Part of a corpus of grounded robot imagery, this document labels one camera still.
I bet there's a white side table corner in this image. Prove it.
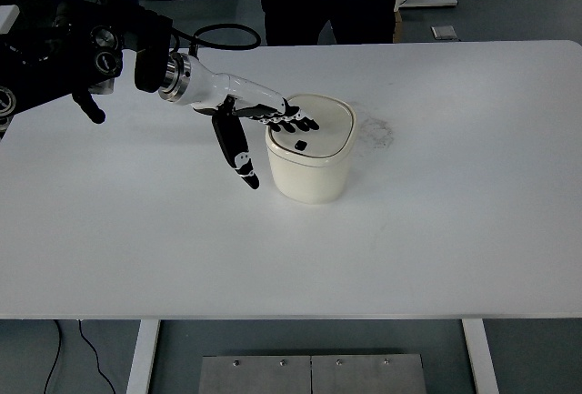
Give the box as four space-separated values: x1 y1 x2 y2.
0 5 20 35

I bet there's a black floor cable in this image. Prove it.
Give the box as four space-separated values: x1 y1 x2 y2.
43 318 117 394

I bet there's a white table leg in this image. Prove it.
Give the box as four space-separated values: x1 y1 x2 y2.
462 318 500 394
125 319 161 394

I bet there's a grey floor socket plate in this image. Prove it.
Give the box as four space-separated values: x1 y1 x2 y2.
431 25 459 41

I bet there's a metal base plate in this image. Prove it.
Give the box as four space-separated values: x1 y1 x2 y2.
199 354 426 393

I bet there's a left white table leg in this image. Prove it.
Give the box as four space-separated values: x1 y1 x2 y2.
125 319 161 394

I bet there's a cream plastic trash can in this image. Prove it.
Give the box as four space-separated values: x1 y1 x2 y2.
266 94 357 204

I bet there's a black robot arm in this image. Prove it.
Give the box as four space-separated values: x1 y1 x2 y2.
1 0 319 188

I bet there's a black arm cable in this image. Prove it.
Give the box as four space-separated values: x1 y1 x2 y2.
170 23 263 58

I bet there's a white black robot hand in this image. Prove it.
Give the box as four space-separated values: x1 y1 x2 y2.
158 52 319 189

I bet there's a right white table leg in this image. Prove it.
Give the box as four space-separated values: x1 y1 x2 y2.
462 318 500 394

